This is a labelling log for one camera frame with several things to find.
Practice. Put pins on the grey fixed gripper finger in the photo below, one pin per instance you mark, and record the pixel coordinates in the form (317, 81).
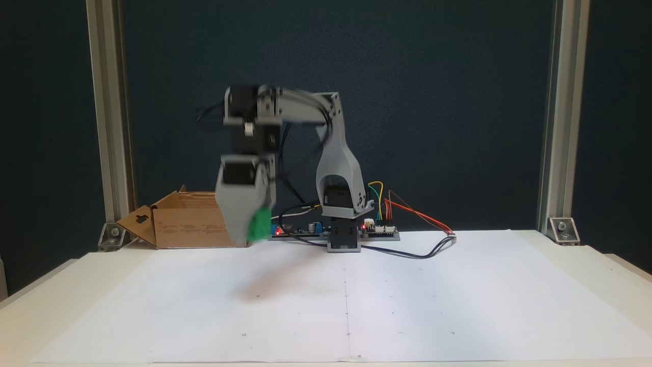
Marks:
(234, 209)

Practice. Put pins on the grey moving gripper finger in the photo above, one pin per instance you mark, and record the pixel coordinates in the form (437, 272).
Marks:
(270, 199)

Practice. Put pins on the green dice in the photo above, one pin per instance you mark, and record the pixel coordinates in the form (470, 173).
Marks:
(260, 227)

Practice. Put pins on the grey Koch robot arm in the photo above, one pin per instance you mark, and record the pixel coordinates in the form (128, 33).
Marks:
(338, 158)

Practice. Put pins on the blue circuit board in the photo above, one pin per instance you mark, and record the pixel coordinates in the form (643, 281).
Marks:
(300, 229)

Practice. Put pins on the brown cardboard box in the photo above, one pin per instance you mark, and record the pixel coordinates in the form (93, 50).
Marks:
(183, 224)

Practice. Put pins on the circuit board with white connectors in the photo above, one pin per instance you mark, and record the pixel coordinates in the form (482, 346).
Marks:
(382, 229)

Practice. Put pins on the white paper sheet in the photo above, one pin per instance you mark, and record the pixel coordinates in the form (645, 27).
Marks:
(458, 306)

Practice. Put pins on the grey board mount plate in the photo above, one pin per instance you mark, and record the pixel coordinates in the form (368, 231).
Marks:
(387, 237)

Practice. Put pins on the metal corner bracket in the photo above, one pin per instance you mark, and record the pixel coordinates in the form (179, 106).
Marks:
(113, 235)
(563, 229)

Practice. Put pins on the aluminium frame post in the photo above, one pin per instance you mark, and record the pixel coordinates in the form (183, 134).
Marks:
(563, 102)
(109, 102)

